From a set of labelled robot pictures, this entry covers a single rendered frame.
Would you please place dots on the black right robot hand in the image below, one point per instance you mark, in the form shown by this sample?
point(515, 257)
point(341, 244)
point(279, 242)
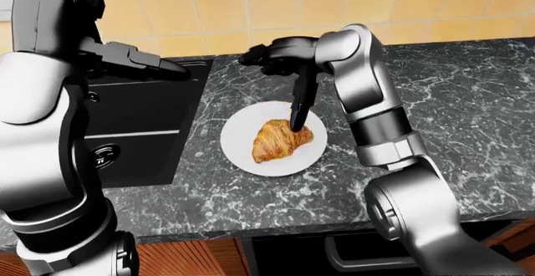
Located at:
point(288, 53)

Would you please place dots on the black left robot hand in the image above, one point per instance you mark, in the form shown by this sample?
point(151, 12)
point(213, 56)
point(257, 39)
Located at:
point(134, 61)

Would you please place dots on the golden brown croissant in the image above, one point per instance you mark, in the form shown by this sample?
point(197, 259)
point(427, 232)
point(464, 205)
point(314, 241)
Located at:
point(273, 144)

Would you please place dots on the black kitchen sink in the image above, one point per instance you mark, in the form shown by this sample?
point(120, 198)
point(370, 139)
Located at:
point(142, 113)

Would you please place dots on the round sink drain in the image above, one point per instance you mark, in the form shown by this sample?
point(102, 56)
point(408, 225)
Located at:
point(104, 157)

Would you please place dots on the white round plate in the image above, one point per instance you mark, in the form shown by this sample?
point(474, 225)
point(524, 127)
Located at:
point(242, 144)

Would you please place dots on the black appliance front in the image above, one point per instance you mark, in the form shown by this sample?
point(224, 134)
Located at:
point(288, 257)

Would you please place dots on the wooden cabinet door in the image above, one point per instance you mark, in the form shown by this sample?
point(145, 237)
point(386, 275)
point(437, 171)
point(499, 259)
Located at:
point(192, 258)
point(512, 241)

